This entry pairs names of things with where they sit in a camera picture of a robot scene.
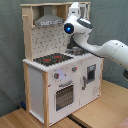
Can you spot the grey toy sink basin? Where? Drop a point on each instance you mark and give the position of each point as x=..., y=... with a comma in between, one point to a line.
x=76, y=51

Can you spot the grey fridge door handle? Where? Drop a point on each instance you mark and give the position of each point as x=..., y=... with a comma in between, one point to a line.
x=84, y=83

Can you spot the red left stove knob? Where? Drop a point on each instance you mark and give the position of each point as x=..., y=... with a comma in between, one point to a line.
x=56, y=75

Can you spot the black toy stovetop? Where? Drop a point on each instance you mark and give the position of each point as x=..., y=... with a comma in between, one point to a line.
x=52, y=59

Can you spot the red right stove knob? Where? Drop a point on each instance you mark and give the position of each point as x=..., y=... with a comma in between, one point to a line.
x=74, y=68

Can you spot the red stove knob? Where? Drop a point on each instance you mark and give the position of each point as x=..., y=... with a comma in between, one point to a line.
x=56, y=75
x=74, y=68

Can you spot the grey range hood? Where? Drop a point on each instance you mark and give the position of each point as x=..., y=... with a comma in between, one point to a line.
x=45, y=16

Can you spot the toy oven door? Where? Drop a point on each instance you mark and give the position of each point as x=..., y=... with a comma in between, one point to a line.
x=64, y=96

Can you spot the white toy microwave door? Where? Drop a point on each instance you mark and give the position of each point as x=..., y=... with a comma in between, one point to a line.
x=83, y=11

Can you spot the black toy faucet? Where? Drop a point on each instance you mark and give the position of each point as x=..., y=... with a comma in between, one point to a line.
x=71, y=44

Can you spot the wooden toy kitchen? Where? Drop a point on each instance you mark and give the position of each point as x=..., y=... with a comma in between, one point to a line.
x=40, y=84

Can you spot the grey ice dispenser panel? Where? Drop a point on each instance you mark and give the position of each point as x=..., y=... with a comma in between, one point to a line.
x=91, y=73

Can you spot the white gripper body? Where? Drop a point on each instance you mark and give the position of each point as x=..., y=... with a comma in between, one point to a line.
x=74, y=11

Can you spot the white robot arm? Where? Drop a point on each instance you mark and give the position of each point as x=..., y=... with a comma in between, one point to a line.
x=80, y=29

